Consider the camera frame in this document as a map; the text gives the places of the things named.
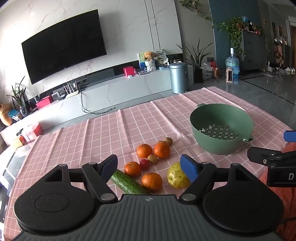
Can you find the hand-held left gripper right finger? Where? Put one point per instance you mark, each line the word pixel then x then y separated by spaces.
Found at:
pixel 188 168

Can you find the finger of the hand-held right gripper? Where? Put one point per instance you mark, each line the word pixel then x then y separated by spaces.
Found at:
pixel 259 155
pixel 290 135

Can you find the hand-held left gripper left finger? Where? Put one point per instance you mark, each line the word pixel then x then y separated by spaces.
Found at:
pixel 108 168

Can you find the yellow pear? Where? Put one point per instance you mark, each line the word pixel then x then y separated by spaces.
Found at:
pixel 175 178

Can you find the orange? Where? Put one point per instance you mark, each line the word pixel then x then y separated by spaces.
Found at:
pixel 144 150
pixel 132 169
pixel 152 181
pixel 162 149

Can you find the green cucumber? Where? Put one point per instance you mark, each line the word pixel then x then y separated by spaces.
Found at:
pixel 129 184

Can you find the green colander bowl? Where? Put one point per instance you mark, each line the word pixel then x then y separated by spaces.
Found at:
pixel 208 143

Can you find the brown longan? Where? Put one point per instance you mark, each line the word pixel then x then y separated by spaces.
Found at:
pixel 168 141
pixel 152 159

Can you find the red cherry tomato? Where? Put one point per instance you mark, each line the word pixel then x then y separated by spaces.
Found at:
pixel 144 164

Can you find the person's right forearm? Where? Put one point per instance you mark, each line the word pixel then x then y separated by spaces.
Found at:
pixel 286 204

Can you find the pink checked tablecloth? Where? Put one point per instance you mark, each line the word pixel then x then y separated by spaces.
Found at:
pixel 104 129

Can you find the white marble television cabinet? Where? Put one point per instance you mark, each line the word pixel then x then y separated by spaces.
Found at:
pixel 129 89

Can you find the white router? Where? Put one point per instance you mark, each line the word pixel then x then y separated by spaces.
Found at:
pixel 71 92

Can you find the stack of red boxes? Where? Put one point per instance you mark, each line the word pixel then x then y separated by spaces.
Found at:
pixel 32 133

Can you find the pink space heater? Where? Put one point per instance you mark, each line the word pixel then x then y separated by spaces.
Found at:
pixel 229 75

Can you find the small white device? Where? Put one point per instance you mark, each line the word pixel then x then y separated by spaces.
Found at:
pixel 56 96

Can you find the silver pedal trash can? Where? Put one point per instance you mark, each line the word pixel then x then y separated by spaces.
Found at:
pixel 178 78

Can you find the grey sideboard cabinet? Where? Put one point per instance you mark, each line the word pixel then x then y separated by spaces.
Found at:
pixel 253 52

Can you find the red box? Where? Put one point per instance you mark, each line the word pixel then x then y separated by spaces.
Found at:
pixel 128 71
pixel 44 102

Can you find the blue water jug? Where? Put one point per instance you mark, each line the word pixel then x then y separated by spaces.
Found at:
pixel 233 62

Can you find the snake plant in black pot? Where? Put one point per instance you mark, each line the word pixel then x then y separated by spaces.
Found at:
pixel 198 75

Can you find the red bag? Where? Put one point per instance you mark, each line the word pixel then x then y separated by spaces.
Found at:
pixel 215 70

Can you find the white plastic bag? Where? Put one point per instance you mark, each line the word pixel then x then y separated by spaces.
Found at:
pixel 206 72

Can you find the colourful picture card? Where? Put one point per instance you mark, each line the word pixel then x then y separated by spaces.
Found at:
pixel 141 61

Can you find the potted orchid plant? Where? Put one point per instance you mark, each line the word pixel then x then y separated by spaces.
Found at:
pixel 19 97

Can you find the brown figurine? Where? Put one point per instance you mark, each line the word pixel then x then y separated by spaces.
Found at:
pixel 5 115

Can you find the decorative round plate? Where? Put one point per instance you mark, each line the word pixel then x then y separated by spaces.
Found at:
pixel 160 55

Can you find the brown teddy bear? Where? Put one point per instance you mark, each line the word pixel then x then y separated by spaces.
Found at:
pixel 148 56

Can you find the trailing pothos plant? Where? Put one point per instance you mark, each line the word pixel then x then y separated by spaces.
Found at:
pixel 232 30

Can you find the black flat television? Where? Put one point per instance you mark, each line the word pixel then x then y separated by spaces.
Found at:
pixel 62 44

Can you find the hanging vine plant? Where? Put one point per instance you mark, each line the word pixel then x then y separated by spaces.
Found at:
pixel 194 7

